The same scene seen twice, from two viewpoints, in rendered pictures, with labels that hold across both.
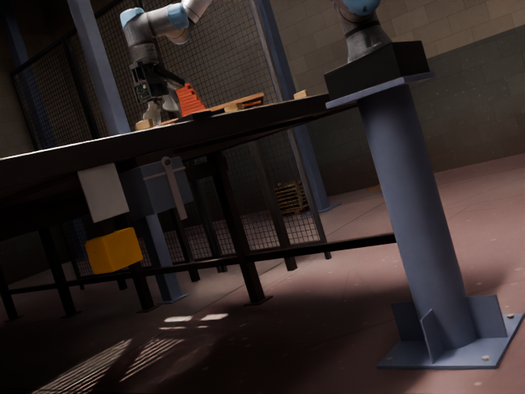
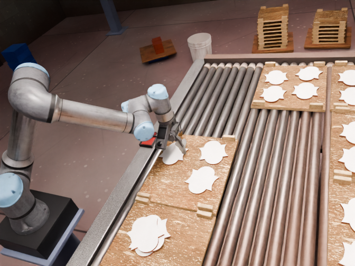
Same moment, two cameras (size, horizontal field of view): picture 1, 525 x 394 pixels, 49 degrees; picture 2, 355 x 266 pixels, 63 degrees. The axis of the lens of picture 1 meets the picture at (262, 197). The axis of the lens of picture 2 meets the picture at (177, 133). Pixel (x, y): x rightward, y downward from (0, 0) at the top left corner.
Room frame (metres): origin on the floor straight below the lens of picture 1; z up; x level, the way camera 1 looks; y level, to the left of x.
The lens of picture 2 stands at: (2.78, 0.08, 1.89)
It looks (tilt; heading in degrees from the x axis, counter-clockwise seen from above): 40 degrees down; 171
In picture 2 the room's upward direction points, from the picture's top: 16 degrees counter-clockwise
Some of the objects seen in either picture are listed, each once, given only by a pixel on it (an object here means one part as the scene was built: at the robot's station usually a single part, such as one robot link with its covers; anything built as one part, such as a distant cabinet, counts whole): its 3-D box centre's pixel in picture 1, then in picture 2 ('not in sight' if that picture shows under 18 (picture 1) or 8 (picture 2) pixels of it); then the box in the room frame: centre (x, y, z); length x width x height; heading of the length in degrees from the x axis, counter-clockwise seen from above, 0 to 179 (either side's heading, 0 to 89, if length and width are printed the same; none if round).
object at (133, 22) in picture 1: (137, 29); (158, 99); (1.76, 0.21, 1.24); 0.09 x 0.08 x 0.11; 86
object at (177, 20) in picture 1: (169, 21); (137, 110); (1.78, 0.12, 1.24); 0.11 x 0.11 x 0.08; 86
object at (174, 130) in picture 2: (150, 80); (169, 126); (1.76, 0.22, 1.08); 0.09 x 0.08 x 0.12; 138
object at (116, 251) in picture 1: (103, 218); not in sight; (1.31, 0.36, 0.74); 0.09 x 0.08 x 0.24; 139
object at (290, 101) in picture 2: not in sight; (290, 83); (1.63, 0.95, 0.94); 0.41 x 0.35 x 0.04; 139
